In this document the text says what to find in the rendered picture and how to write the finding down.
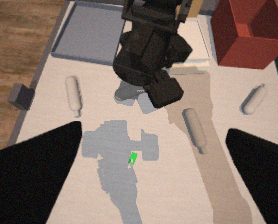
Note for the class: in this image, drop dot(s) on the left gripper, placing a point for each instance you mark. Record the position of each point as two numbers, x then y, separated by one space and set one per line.
161 92

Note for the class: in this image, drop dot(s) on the red open box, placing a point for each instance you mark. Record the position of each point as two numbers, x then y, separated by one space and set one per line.
233 22

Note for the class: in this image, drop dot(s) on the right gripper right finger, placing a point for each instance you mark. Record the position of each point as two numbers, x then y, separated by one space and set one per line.
256 160

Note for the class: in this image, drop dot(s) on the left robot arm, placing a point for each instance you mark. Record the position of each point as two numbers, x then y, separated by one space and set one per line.
138 63

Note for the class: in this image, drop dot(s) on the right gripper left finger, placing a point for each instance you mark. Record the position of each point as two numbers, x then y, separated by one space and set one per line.
33 172

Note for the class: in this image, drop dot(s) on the white gas cylinder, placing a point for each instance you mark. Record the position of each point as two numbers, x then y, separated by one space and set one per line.
255 99

